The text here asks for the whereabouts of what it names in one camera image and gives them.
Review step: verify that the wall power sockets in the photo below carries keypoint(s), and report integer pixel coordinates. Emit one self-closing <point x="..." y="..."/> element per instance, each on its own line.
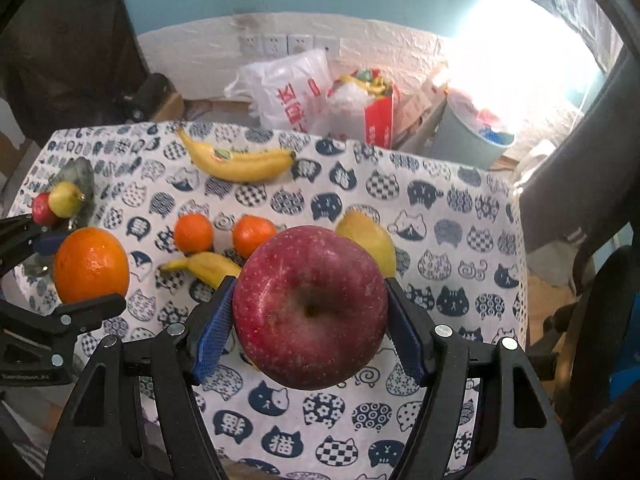
<point x="281" y="45"/>

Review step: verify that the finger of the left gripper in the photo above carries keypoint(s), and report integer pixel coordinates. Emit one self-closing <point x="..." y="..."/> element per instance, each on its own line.
<point x="85" y="316"/>
<point x="46" y="243"/>

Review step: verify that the small yellow pear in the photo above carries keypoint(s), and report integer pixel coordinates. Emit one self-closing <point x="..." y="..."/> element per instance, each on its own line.
<point x="365" y="232"/>

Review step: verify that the bright red apple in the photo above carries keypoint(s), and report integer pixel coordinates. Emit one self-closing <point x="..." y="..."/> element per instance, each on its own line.
<point x="41" y="211"/>

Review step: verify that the grey green trash bin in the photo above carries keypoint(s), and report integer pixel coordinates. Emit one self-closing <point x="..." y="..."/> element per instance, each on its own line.
<point x="465" y="137"/>

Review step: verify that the dark hanging cloth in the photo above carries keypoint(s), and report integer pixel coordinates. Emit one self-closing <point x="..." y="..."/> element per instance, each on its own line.
<point x="67" y="63"/>

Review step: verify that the dark red apple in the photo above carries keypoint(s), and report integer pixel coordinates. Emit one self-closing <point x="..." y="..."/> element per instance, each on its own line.
<point x="310" y="308"/>

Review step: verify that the white plastic shopping bag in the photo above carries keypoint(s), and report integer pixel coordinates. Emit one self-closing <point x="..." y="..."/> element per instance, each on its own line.
<point x="287" y="93"/>

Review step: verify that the green glass bowl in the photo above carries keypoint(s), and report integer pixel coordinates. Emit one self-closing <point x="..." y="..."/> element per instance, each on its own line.
<point x="80" y="172"/>

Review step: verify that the black device on wooden box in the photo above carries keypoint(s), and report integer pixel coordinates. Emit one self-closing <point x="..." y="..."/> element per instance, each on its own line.
<point x="157" y="100"/>

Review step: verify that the banana with sticker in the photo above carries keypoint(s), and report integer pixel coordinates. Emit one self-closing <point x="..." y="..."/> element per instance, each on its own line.
<point x="234" y="166"/>

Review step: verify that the cat pattern tablecloth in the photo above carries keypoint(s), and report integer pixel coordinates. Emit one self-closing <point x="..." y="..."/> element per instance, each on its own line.
<point x="459" y="255"/>

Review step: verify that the small tangerine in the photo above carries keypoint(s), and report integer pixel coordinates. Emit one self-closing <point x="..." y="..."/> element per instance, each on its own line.
<point x="250" y="232"/>
<point x="193" y="233"/>

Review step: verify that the red white trash box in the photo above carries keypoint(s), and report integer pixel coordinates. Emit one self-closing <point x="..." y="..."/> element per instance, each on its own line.
<point x="361" y="106"/>

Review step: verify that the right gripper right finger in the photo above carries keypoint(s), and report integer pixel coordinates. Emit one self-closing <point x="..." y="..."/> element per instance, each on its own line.
<point x="409" y="327"/>

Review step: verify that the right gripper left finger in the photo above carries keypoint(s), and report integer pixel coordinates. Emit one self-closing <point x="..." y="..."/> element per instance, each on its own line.
<point x="210" y="325"/>

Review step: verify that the large orange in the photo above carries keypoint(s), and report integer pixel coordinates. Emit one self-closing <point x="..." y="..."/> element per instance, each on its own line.
<point x="89" y="264"/>

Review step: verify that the plain yellow banana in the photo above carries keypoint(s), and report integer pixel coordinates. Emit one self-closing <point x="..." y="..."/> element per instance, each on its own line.
<point x="208" y="267"/>

